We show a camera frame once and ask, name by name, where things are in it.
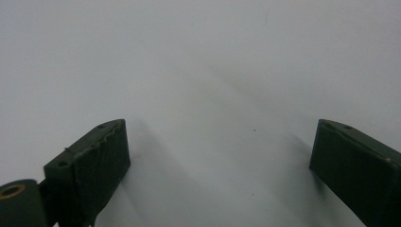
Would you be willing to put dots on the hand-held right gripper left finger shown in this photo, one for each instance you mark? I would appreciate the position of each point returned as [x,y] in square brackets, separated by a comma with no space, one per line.
[94,167]

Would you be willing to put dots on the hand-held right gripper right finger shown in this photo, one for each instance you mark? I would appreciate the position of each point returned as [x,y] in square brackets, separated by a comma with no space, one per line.
[356,170]

